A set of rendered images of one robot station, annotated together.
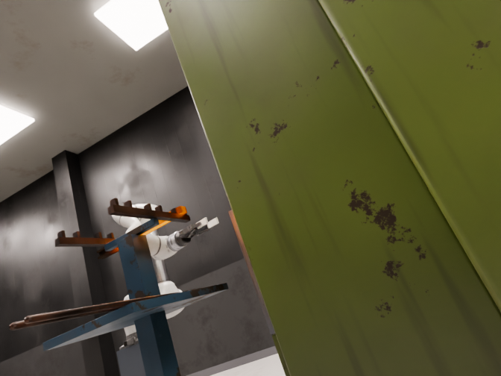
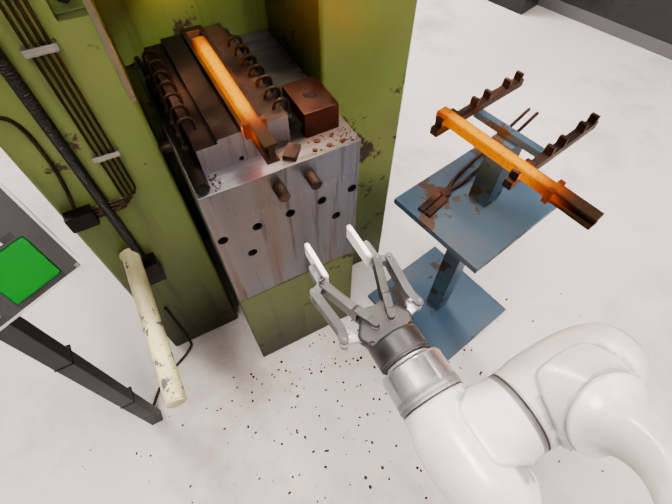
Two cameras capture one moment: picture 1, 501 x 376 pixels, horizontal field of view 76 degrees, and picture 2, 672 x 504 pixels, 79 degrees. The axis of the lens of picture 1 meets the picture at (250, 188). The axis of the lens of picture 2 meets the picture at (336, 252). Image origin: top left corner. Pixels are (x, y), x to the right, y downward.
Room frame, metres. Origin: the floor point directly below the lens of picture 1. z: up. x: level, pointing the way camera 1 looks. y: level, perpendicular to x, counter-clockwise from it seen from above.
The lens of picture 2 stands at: (1.79, 0.44, 1.54)
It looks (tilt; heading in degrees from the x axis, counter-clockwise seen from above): 56 degrees down; 211
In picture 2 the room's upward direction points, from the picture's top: straight up
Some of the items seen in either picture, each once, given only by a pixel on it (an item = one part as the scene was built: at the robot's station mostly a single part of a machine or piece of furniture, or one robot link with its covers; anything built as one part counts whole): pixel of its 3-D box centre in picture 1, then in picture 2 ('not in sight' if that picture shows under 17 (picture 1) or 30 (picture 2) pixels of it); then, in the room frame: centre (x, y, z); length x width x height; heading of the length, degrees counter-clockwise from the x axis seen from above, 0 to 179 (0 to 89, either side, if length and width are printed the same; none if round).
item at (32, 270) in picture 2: not in sight; (19, 270); (1.76, -0.14, 1.01); 0.07 x 0.05 x 0.07; 175
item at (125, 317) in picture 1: (148, 312); (482, 198); (0.91, 0.39, 0.66); 0.40 x 0.30 x 0.02; 160
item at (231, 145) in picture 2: not in sight; (212, 89); (1.22, -0.25, 0.96); 0.42 x 0.20 x 0.09; 60
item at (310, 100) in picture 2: not in sight; (310, 106); (1.14, -0.03, 0.95); 0.12 x 0.09 x 0.07; 60
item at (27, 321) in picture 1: (142, 301); (484, 156); (0.77, 0.34, 0.67); 0.60 x 0.04 x 0.01; 168
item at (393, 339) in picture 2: (186, 235); (389, 333); (1.56, 0.38, 1.00); 0.09 x 0.08 x 0.07; 60
